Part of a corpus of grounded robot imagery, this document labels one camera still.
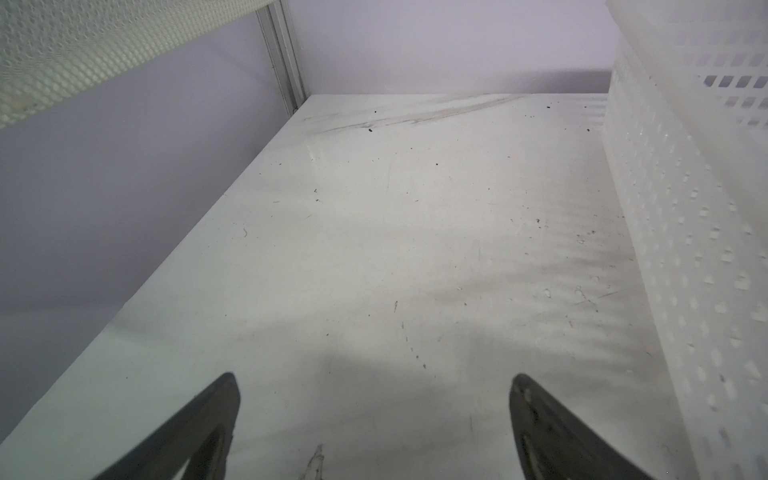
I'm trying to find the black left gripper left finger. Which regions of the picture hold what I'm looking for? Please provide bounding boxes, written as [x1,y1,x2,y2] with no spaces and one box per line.
[97,372,241,479]

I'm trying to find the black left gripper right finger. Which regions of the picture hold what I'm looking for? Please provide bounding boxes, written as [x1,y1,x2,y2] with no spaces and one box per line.
[509,373,650,480]

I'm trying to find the white perforated plastic basket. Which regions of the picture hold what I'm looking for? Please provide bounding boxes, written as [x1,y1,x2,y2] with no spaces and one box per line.
[602,1,767,479]

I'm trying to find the white mesh upper wall shelf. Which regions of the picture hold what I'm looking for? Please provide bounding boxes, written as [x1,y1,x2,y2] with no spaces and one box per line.
[1,0,266,127]

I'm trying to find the aluminium frame post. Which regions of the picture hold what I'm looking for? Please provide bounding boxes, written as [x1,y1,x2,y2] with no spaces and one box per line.
[256,1,309,116]

